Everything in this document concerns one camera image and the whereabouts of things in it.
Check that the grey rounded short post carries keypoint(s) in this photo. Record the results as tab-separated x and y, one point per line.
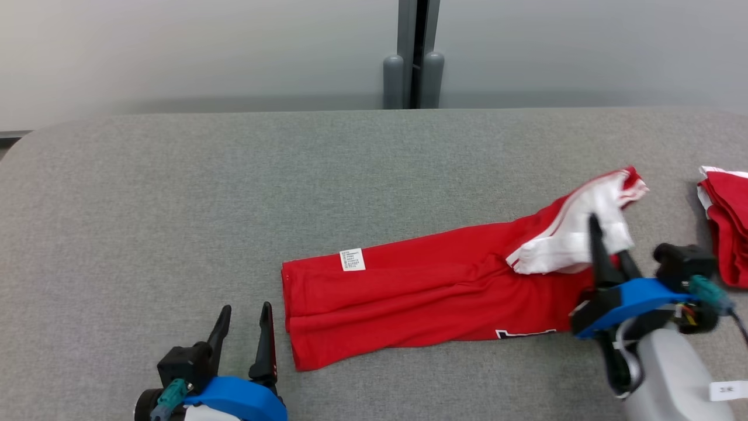
432	79
393	82

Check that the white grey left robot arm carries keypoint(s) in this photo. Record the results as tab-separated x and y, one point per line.
207	414

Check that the red and white jersey garment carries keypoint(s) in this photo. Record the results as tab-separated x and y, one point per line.
409	292

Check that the dark grey baseboard strip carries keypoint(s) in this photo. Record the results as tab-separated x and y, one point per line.
14	135

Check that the black round wrist joint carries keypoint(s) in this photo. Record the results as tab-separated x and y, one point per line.
146	406
704	321

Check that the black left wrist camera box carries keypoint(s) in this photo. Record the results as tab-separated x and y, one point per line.
187	365

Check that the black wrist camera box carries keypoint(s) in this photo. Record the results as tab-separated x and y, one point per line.
681	263
187	365

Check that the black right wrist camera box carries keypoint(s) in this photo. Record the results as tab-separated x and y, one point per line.
681	263

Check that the teal left camera connector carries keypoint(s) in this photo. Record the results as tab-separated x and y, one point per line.
170	394

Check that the black round right wrist joint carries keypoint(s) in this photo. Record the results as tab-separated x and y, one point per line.
704	321

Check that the grey door frame pillar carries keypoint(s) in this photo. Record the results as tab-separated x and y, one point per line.
412	29

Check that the folded red white garment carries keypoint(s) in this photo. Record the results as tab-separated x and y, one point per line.
730	222

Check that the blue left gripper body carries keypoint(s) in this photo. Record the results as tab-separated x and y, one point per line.
239	400

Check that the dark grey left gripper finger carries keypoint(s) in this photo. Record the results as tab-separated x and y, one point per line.
219	333
266	351

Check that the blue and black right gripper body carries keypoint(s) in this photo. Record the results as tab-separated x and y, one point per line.
631	298

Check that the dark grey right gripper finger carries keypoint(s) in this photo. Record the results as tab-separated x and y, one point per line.
602	257
629	266

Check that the black round left wrist joint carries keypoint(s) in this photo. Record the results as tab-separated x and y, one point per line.
146	406

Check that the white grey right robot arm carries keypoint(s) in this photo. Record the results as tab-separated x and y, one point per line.
666	374

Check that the teal camera connector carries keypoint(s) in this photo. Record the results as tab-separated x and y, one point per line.
170	394
707	292

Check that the teal right camera connector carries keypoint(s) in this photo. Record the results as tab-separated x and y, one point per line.
707	292

